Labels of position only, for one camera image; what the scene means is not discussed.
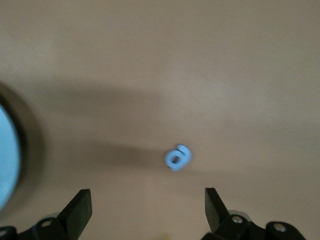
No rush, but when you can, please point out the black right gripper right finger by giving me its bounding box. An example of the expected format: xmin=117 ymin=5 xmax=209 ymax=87
xmin=202 ymin=187 xmax=261 ymax=240

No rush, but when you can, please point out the blue foam letter Q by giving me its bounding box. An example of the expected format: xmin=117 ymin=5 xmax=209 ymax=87
xmin=164 ymin=143 xmax=193 ymax=173

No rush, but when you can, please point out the blue plate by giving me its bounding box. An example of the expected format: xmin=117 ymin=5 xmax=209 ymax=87
xmin=0 ymin=99 xmax=23 ymax=215

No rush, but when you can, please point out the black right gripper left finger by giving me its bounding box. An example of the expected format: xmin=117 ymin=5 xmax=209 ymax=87
xmin=18 ymin=188 xmax=93 ymax=240

